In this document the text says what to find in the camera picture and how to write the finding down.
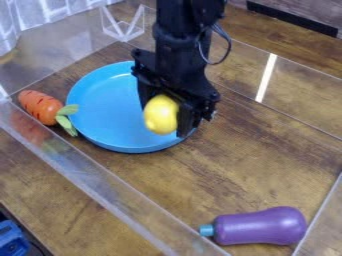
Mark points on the yellow toy lemon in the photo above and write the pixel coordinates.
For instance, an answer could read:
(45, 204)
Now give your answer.
(160, 115)

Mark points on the blue round tray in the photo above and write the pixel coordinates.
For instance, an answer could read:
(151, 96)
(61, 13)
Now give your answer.
(109, 117)

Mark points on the purple toy eggplant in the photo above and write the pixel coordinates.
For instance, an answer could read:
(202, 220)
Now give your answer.
(279, 225)

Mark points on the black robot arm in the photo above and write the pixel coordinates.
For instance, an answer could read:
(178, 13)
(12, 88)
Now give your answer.
(186, 13)

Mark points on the orange toy carrot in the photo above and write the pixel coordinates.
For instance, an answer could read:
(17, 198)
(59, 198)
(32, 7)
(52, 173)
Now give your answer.
(48, 110)

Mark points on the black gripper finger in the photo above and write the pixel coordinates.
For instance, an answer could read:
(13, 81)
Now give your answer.
(148, 88)
(190, 116)

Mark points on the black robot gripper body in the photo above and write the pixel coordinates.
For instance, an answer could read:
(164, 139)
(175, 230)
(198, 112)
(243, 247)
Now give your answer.
(178, 63)

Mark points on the clear acrylic enclosure wall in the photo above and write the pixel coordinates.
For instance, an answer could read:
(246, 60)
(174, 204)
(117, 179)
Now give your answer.
(268, 152)

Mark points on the blue object at corner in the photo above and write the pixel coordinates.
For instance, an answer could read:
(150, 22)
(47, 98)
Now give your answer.
(13, 242)

